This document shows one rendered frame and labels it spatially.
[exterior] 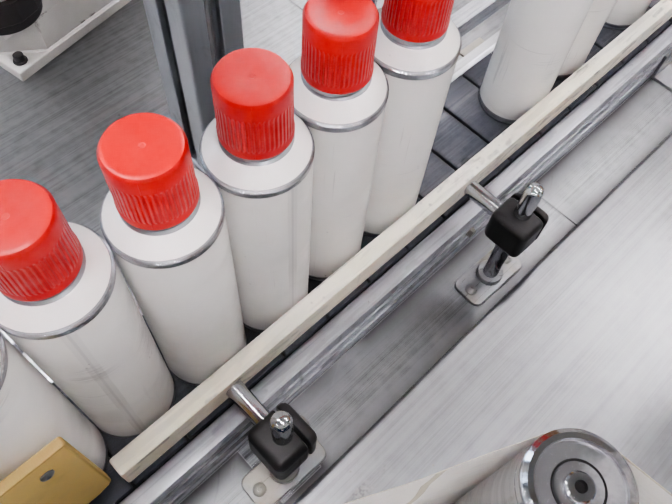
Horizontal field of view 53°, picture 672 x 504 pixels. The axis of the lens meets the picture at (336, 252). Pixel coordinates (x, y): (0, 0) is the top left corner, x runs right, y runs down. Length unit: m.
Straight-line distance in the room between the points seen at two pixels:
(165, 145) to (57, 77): 0.41
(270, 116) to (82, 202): 0.32
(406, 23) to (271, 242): 0.12
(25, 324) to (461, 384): 0.26
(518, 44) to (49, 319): 0.36
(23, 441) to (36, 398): 0.02
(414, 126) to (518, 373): 0.17
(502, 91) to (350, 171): 0.21
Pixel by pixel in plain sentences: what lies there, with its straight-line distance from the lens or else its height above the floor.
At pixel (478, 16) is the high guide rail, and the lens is 0.51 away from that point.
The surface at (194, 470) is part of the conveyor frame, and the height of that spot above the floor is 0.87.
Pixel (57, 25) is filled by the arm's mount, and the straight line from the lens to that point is 0.66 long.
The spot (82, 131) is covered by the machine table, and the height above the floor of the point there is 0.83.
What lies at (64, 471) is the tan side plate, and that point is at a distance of 0.35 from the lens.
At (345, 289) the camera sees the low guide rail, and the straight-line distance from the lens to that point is 0.42.
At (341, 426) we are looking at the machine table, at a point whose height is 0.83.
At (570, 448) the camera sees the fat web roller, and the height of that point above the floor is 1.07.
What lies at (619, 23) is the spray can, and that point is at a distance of 0.66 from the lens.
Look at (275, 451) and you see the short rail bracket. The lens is 0.37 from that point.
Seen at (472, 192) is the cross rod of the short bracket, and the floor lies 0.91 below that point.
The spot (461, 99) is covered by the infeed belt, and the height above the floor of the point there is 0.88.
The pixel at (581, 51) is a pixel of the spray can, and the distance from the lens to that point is 0.58.
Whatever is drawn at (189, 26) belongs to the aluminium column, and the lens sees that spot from 0.44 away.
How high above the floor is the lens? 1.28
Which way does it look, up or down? 61 degrees down
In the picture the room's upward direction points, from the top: 6 degrees clockwise
